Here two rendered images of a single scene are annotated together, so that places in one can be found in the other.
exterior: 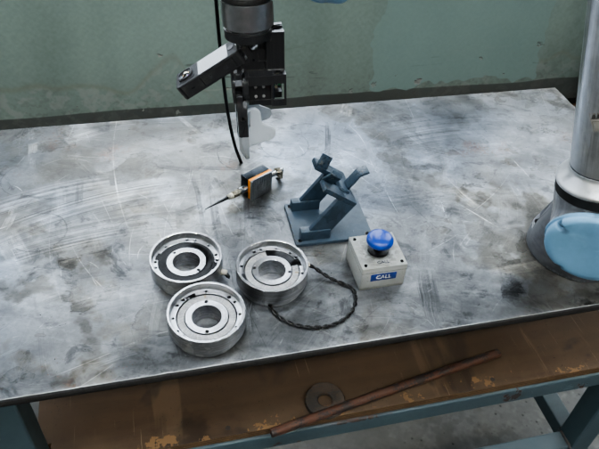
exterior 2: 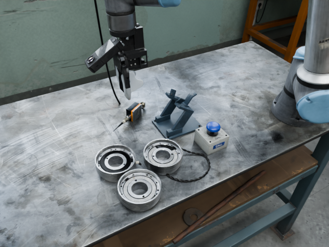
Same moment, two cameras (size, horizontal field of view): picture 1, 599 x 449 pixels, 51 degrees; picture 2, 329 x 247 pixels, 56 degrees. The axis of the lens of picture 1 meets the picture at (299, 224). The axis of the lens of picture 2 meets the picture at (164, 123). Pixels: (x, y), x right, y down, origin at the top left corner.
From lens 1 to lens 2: 0.21 m
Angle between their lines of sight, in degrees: 12
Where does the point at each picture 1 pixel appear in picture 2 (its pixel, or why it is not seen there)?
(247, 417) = (157, 237)
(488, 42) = (197, 28)
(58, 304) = (49, 203)
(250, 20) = (127, 22)
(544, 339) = (281, 160)
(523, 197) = (261, 93)
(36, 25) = not seen: outside the picture
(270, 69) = (137, 49)
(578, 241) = (317, 105)
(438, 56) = (175, 38)
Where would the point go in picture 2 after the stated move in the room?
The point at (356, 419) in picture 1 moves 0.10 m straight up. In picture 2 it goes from (211, 222) to (215, 204)
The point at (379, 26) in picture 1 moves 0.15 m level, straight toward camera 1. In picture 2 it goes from (145, 28) to (147, 36)
